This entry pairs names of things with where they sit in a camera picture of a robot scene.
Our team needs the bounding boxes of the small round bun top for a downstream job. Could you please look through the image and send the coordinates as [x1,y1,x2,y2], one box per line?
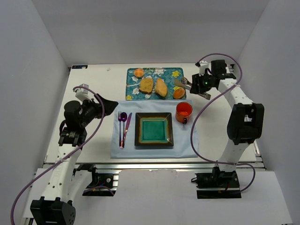
[134,68,144,78]

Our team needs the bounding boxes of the light blue cloth placemat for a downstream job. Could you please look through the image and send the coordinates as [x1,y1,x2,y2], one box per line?
[111,100,199,159]

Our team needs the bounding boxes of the long golden bread roll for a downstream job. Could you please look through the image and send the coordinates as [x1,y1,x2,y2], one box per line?
[154,78,168,98]

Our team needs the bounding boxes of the teal floral tray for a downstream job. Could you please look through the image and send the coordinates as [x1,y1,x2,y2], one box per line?
[125,67,186,101]

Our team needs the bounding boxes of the orange mug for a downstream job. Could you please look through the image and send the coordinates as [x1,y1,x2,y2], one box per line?
[175,102,193,125]

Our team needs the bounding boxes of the sesame round bun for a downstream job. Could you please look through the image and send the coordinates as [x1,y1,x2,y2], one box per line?
[173,87,185,99]

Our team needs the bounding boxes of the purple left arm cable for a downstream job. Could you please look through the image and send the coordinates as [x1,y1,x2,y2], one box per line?
[10,86,105,225]

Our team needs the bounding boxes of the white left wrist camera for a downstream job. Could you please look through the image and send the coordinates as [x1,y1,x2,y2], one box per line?
[73,84,92,102]

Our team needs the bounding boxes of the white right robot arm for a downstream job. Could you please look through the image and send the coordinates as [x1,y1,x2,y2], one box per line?
[190,60,264,173]

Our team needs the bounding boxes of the square black teal plate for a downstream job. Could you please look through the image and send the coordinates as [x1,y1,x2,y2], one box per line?
[134,112,174,148]

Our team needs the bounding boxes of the purple knife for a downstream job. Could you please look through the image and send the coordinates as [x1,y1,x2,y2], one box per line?
[122,113,132,147]

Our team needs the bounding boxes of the purple fork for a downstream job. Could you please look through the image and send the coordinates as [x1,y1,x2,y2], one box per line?
[118,111,122,148]

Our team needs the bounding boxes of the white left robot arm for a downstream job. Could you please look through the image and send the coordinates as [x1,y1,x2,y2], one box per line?
[30,94,118,225]

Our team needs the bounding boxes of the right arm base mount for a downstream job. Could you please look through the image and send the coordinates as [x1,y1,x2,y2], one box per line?
[191,167,241,199]

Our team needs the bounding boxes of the brown bread slice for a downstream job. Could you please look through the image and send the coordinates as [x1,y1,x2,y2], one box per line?
[139,78,154,94]

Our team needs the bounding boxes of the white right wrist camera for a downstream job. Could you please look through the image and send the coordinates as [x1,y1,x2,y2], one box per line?
[195,60,210,75]

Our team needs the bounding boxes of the metal serving tongs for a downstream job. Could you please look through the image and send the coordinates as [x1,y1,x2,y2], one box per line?
[174,77,211,100]

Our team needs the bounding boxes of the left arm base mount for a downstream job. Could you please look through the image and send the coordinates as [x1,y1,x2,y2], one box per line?
[73,164,119,196]

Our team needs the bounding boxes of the left blue table label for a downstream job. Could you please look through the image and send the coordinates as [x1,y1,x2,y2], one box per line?
[71,65,88,69]

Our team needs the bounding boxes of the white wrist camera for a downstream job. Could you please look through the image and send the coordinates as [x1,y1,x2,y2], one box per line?
[73,84,92,102]
[195,60,210,75]

